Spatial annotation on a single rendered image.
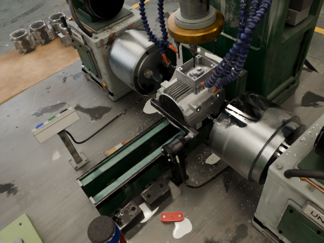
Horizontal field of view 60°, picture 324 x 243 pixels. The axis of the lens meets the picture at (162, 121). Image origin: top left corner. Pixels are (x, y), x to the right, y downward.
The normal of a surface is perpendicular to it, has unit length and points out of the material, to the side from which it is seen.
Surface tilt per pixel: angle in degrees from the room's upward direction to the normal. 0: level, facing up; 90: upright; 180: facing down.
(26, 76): 0
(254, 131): 28
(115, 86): 90
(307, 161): 0
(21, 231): 0
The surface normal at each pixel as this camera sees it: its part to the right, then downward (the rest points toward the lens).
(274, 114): 0.00, -0.73
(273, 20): -0.76, 0.55
